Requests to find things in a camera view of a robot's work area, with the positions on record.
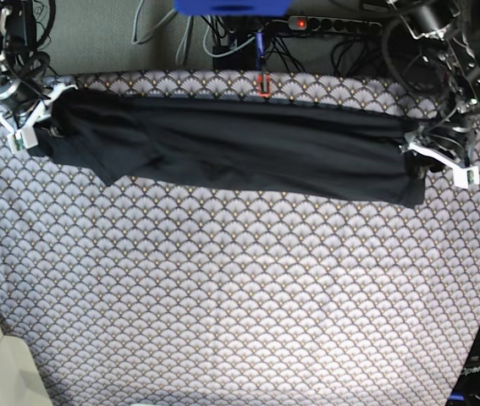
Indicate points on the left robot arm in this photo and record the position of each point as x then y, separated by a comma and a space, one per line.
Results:
447, 51

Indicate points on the dark grey T-shirt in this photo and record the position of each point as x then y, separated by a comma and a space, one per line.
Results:
332, 152

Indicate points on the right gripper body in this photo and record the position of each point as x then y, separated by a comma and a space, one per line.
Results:
21, 100

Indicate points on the white camera bracket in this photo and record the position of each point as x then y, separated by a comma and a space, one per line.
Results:
439, 151
25, 138

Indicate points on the black power strip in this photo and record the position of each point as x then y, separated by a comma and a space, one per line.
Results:
326, 25

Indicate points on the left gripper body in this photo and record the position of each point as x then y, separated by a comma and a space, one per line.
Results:
454, 131

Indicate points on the red table clamp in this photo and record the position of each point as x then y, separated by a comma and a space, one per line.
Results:
264, 84

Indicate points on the fan-patterned tablecloth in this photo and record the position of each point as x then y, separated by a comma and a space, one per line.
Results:
144, 292

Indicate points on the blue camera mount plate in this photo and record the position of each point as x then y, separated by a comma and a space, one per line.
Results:
232, 7

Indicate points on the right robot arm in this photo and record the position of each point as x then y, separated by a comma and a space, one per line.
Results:
25, 26

